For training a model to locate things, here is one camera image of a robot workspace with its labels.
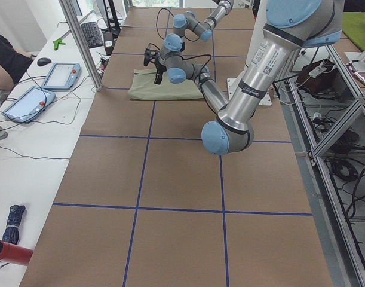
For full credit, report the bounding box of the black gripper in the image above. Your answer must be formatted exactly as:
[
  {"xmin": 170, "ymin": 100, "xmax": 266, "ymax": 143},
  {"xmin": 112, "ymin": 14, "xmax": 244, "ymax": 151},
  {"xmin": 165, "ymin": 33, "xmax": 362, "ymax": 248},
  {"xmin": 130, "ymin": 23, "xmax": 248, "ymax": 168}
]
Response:
[{"xmin": 154, "ymin": 64, "xmax": 166, "ymax": 85}]

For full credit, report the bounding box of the olive green long-sleeve shirt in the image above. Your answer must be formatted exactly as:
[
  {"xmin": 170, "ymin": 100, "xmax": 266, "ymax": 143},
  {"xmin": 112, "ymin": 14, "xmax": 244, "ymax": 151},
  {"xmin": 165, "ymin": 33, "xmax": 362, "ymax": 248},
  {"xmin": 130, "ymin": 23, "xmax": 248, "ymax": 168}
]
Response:
[{"xmin": 128, "ymin": 68, "xmax": 203, "ymax": 100}]

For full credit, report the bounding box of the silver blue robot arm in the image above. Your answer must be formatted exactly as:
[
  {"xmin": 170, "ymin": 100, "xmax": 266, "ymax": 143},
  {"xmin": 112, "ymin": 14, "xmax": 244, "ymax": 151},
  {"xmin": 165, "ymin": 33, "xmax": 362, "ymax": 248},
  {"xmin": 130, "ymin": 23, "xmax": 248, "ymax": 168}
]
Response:
[
  {"xmin": 144, "ymin": 1, "xmax": 344, "ymax": 155},
  {"xmin": 173, "ymin": 0, "xmax": 234, "ymax": 42}
]

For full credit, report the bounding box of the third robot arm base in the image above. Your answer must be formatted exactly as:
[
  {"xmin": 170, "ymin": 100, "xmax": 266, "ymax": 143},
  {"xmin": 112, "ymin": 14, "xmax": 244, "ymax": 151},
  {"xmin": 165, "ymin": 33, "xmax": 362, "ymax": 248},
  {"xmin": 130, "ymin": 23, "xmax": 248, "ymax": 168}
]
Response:
[{"xmin": 345, "ymin": 50, "xmax": 365, "ymax": 86}]

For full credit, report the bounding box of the black keyboard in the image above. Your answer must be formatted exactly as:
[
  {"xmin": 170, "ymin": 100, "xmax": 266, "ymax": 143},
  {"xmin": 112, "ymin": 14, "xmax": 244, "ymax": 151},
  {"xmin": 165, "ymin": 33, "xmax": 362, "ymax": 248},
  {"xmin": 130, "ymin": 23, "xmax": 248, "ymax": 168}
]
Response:
[{"xmin": 81, "ymin": 22, "xmax": 104, "ymax": 48}]

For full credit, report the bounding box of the blue teach pendant far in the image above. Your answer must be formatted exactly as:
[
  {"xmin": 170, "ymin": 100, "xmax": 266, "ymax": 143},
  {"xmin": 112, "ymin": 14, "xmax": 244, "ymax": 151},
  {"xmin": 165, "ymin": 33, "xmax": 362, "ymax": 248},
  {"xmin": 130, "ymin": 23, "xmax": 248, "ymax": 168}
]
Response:
[{"xmin": 41, "ymin": 63, "xmax": 81, "ymax": 91}]

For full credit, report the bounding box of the blue teach pendant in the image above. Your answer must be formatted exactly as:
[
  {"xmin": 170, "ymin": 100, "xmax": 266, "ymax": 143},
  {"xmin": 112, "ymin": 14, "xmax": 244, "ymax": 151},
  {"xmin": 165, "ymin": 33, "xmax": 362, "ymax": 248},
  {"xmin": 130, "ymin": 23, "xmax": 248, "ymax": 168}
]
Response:
[
  {"xmin": 2, "ymin": 87, "xmax": 56, "ymax": 123},
  {"xmin": 41, "ymin": 63, "xmax": 81, "ymax": 91}
]

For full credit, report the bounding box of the green plastic clamp tool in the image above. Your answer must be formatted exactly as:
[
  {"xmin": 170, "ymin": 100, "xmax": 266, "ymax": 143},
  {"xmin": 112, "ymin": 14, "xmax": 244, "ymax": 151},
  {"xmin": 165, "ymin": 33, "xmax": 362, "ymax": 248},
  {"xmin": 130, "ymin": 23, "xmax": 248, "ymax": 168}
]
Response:
[{"xmin": 53, "ymin": 38, "xmax": 66, "ymax": 51}]

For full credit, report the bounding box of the black computer mouse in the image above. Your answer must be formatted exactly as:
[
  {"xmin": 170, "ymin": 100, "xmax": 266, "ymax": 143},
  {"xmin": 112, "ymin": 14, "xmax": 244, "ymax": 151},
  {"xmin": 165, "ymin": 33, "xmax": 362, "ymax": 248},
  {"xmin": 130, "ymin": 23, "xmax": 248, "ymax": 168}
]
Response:
[{"xmin": 37, "ymin": 57, "xmax": 51, "ymax": 66}]

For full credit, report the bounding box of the blue teach pendant near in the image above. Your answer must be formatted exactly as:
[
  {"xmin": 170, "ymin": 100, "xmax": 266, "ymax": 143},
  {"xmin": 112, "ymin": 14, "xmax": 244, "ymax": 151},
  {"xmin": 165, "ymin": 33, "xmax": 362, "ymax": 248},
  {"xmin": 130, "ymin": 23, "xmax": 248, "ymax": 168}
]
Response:
[{"xmin": 2, "ymin": 87, "xmax": 56, "ymax": 123}]

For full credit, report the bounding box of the person in black shirt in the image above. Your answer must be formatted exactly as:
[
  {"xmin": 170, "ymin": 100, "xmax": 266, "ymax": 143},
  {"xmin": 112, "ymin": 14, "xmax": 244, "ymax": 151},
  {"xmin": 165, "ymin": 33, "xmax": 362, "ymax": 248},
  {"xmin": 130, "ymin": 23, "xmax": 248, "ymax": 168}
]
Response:
[{"xmin": 0, "ymin": 34, "xmax": 36, "ymax": 91}]

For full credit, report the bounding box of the folded dark blue umbrella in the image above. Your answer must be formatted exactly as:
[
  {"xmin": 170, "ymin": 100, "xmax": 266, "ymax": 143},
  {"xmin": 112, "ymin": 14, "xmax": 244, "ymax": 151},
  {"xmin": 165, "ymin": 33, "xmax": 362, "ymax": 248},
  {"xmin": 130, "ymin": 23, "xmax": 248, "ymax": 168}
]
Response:
[{"xmin": 2, "ymin": 204, "xmax": 26, "ymax": 245}]

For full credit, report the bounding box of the red cylinder tube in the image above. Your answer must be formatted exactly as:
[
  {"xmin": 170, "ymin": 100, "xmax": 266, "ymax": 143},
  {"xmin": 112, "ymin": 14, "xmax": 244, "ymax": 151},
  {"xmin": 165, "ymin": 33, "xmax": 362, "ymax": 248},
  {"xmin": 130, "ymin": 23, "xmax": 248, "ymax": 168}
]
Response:
[{"xmin": 0, "ymin": 240, "xmax": 33, "ymax": 266}]

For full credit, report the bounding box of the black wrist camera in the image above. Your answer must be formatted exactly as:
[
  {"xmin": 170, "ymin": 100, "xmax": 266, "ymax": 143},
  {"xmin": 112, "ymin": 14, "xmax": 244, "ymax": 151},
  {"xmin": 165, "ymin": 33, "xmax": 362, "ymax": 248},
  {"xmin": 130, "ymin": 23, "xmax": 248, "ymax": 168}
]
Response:
[{"xmin": 143, "ymin": 48, "xmax": 158, "ymax": 66}]

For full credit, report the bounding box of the aluminium frame post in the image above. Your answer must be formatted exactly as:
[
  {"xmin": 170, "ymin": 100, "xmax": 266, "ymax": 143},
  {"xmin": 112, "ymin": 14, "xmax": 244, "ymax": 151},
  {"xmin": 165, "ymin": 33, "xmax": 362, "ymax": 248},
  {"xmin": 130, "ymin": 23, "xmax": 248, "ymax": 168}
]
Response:
[{"xmin": 59, "ymin": 0, "xmax": 103, "ymax": 91}]

